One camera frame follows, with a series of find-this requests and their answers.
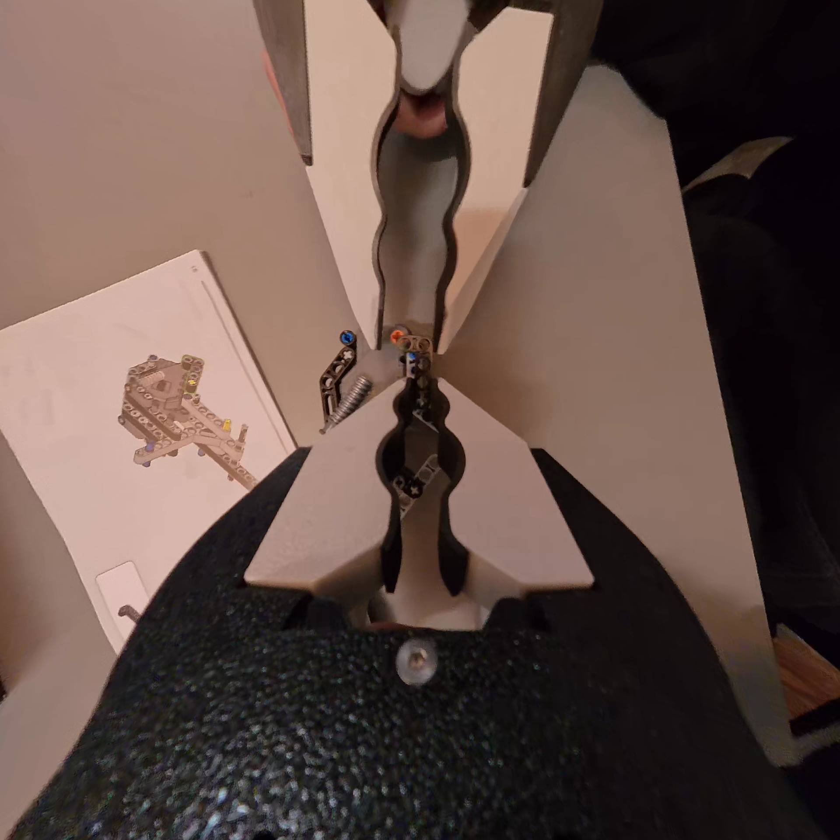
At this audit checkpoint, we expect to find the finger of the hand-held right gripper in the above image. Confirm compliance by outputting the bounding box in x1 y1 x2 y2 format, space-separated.
435 10 557 352
304 0 400 350

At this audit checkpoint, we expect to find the person's right hand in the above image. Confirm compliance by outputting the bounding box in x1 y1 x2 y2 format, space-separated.
396 91 454 140

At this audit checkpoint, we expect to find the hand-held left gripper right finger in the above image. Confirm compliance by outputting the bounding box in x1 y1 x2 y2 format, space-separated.
432 378 597 611

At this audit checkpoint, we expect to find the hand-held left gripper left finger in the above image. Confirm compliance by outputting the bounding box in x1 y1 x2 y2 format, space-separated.
243 377 411 621

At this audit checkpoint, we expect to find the grey black toy brick assembly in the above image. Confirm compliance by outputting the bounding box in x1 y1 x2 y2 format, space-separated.
318 328 442 514

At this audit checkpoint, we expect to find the person's right forearm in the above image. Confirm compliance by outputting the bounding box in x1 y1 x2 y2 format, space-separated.
587 0 840 172

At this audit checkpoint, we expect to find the grey desk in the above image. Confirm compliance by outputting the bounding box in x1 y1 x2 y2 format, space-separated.
0 0 802 837

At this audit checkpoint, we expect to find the person's dark clothing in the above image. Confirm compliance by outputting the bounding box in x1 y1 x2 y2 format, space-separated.
682 171 840 840

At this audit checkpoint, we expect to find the white instruction booklet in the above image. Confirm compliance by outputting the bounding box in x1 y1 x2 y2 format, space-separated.
0 249 298 657

